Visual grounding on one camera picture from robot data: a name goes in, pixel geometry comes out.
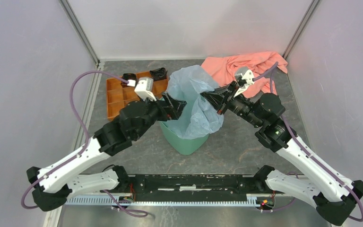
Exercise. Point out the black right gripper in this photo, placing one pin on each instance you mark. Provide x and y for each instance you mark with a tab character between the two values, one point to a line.
218	99

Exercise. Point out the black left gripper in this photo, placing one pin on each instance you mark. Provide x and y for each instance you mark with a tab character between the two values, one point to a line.
172	112

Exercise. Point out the translucent blue trash bag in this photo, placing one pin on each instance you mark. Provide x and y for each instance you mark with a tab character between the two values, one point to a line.
199	118

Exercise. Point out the green plastic trash bin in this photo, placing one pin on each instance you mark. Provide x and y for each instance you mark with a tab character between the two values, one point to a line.
183	146

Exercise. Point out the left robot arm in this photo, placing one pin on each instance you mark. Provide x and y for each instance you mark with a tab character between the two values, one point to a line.
53	185

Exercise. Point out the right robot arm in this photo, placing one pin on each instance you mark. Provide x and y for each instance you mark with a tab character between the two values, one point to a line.
333	195

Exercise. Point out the pink cloth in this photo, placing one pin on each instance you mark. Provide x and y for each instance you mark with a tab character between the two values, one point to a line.
222	69

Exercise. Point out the orange compartment tray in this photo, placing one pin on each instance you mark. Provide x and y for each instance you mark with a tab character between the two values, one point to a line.
118	95

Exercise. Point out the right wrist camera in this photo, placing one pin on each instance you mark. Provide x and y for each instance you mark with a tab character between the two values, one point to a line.
244	77

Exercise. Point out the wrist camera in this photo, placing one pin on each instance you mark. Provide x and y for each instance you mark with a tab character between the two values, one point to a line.
143	89
244	77

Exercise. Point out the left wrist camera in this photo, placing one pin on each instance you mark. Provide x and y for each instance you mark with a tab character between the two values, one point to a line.
143	89

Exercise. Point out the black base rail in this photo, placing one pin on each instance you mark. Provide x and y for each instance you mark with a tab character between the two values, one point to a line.
190	188

